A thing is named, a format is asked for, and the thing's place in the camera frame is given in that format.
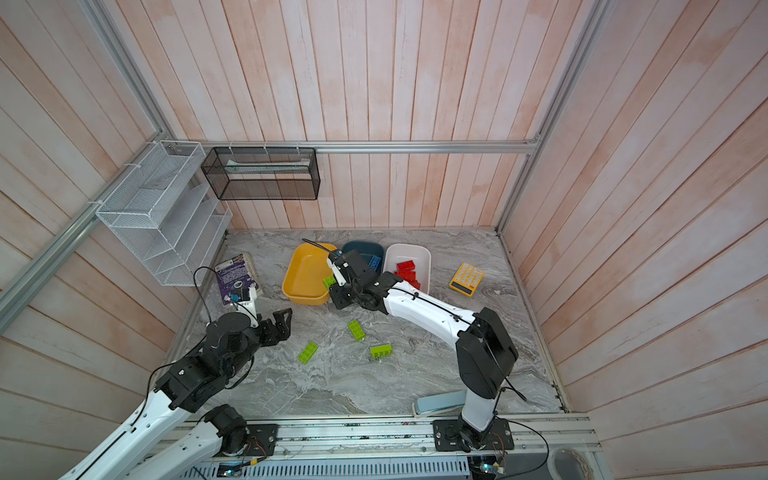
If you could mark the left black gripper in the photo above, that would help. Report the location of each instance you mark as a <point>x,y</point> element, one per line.
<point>283,327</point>

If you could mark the white wire mesh shelf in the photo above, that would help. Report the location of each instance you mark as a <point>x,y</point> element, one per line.
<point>170,223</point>

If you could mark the yellow calculator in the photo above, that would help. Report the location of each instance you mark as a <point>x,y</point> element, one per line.
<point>466,280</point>

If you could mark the light blue stapler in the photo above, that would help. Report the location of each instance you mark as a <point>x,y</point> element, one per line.
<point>438,403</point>

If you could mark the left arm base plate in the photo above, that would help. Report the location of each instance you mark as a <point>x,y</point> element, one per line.
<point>258,441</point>

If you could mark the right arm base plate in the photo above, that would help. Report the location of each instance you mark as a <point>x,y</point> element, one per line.
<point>455,435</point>

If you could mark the black mesh basket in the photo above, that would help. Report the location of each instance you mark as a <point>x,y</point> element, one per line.
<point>262,173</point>

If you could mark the dark teal rectangular tray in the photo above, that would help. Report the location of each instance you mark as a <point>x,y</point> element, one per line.
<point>366,249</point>

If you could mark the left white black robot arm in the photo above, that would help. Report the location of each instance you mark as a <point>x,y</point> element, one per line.
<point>183,388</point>

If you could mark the yellow rectangular tray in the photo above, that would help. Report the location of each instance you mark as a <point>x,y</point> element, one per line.
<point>303,283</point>

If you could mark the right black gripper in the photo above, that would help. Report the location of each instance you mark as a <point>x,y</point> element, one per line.
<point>337,292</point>

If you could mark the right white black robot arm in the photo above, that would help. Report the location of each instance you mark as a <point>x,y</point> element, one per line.
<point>484,350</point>

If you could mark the white rectangular tray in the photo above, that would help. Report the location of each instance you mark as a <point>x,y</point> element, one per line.
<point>421,256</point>

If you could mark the purple book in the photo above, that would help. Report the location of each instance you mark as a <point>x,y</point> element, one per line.
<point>237,280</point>

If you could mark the aluminium front rail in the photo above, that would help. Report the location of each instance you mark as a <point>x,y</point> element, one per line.
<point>542,435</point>

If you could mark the aluminium back frame bar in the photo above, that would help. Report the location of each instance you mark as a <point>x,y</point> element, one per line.
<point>383,146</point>

